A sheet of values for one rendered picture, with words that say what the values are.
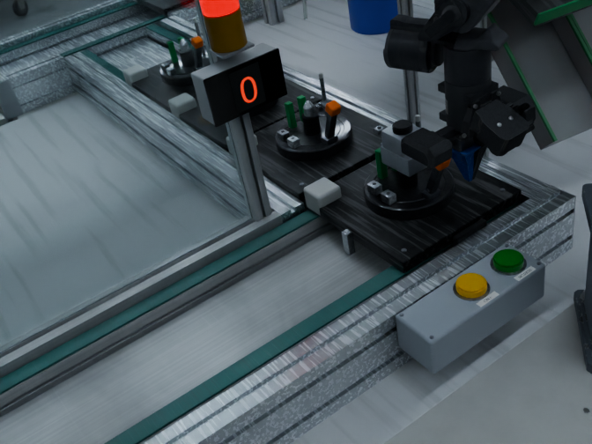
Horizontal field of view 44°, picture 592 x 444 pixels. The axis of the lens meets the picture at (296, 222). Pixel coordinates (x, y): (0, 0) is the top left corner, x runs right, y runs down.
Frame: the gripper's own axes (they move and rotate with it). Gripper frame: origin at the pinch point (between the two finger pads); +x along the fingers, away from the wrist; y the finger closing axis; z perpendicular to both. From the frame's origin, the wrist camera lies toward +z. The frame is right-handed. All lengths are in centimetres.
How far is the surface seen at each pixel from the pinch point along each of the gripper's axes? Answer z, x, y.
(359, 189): -19.8, 12.3, -4.8
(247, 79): -22.3, -12.4, -19.2
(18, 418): -18, 18, -65
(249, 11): -131, 23, 39
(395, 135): -13.0, 0.7, -2.0
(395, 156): -12.9, 4.0, -2.4
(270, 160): -39.2, 12.6, -10.0
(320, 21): -110, 25, 50
